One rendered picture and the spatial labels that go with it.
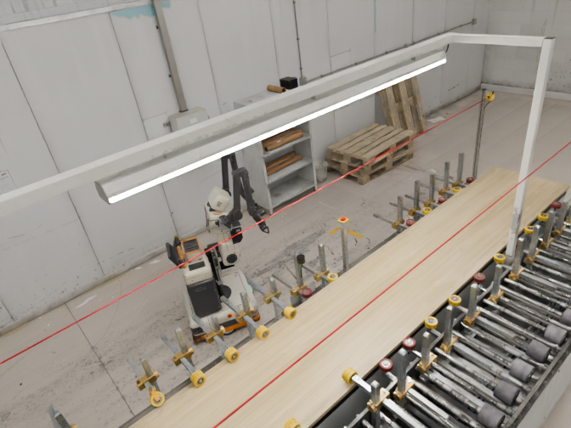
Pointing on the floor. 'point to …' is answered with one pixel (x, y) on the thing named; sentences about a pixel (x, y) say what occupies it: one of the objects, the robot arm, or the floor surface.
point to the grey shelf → (293, 184)
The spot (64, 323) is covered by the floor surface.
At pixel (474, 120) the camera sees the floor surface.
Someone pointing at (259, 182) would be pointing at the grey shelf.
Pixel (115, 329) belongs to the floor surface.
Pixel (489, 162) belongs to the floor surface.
